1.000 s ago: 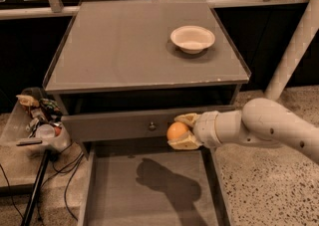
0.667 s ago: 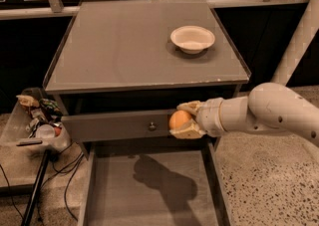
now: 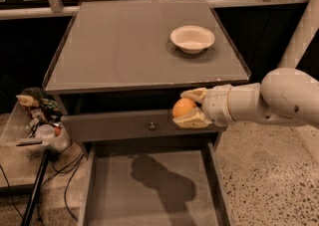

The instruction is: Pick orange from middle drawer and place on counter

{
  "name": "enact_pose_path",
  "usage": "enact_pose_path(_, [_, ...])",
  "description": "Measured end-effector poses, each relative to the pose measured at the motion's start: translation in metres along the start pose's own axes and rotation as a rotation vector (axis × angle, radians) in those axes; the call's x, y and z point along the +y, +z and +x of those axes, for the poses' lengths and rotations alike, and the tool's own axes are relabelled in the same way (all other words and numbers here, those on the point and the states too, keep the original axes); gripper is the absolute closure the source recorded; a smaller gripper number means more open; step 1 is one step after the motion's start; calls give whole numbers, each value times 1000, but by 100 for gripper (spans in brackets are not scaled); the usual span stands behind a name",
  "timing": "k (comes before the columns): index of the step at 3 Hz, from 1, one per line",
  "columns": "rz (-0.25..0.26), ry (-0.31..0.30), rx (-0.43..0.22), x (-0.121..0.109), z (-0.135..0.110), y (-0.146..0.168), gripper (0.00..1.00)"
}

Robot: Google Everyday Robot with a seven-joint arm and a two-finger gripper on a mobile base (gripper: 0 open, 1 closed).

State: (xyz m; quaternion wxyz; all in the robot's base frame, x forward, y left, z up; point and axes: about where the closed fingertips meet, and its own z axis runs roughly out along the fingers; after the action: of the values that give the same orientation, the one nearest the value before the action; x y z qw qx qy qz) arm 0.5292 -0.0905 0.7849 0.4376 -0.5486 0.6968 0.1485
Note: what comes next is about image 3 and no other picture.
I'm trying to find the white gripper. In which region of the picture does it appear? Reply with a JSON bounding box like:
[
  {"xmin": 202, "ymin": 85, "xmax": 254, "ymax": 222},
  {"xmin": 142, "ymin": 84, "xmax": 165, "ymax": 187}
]
[{"xmin": 173, "ymin": 85, "xmax": 234, "ymax": 128}]

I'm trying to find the orange fruit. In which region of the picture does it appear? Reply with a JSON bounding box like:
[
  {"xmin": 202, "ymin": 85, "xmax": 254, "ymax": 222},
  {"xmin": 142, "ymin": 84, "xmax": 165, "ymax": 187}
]
[{"xmin": 172, "ymin": 98, "xmax": 196, "ymax": 117}]

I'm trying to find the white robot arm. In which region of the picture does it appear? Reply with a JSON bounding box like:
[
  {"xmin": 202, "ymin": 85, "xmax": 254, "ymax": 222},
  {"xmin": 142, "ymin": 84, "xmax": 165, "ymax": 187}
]
[{"xmin": 172, "ymin": 68, "xmax": 319, "ymax": 128}]

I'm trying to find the brass drawer knob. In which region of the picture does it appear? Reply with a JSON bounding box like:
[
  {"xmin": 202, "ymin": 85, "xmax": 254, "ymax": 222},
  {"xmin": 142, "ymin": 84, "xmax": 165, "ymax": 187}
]
[{"xmin": 149, "ymin": 121, "xmax": 157, "ymax": 131}]

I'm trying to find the grey middle drawer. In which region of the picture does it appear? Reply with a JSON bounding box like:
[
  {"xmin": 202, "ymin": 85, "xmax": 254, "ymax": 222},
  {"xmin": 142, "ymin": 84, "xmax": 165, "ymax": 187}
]
[{"xmin": 77, "ymin": 138, "xmax": 234, "ymax": 226}]

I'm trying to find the grey drawer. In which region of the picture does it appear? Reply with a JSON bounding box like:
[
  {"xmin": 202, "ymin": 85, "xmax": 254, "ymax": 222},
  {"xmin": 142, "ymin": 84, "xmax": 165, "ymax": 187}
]
[
  {"xmin": 77, "ymin": 138, "xmax": 234, "ymax": 226},
  {"xmin": 62, "ymin": 110, "xmax": 226, "ymax": 143}
]

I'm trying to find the grey drawer cabinet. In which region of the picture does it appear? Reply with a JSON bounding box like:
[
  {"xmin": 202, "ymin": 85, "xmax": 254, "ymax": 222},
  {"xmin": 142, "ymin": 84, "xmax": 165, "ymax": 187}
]
[{"xmin": 42, "ymin": 0, "xmax": 251, "ymax": 158}]

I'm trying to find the grey top drawer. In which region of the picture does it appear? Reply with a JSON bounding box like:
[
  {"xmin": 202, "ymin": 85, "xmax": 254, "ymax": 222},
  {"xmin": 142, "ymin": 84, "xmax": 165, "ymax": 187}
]
[{"xmin": 62, "ymin": 110, "xmax": 226, "ymax": 143}]

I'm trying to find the white paper bowl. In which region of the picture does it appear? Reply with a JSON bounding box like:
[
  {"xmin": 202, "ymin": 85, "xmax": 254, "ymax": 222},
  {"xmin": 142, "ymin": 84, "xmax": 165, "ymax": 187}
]
[{"xmin": 170, "ymin": 26, "xmax": 215, "ymax": 54}]

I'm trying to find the white diagonal pole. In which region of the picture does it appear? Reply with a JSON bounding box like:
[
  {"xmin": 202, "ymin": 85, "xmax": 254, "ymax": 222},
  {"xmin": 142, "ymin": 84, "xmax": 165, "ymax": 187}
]
[{"xmin": 277, "ymin": 0, "xmax": 319, "ymax": 68}]

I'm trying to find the colourful snack bag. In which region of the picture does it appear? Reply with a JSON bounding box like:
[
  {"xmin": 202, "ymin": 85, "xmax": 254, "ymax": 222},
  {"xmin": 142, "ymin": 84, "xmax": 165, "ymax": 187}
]
[{"xmin": 39, "ymin": 99, "xmax": 62, "ymax": 116}]

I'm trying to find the white cup in bin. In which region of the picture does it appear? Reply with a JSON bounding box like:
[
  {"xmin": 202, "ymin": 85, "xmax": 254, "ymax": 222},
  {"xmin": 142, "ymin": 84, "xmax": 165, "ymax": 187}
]
[{"xmin": 35, "ymin": 124, "xmax": 55, "ymax": 138}]

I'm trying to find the clear plastic bin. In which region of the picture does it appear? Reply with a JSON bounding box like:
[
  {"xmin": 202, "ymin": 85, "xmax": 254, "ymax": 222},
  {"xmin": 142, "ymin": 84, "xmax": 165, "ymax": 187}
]
[{"xmin": 0, "ymin": 88, "xmax": 71, "ymax": 153}]

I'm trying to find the black stand leg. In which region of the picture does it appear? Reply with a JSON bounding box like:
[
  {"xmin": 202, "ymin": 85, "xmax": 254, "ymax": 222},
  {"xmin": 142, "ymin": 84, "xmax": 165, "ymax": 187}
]
[{"xmin": 20, "ymin": 150, "xmax": 51, "ymax": 226}]

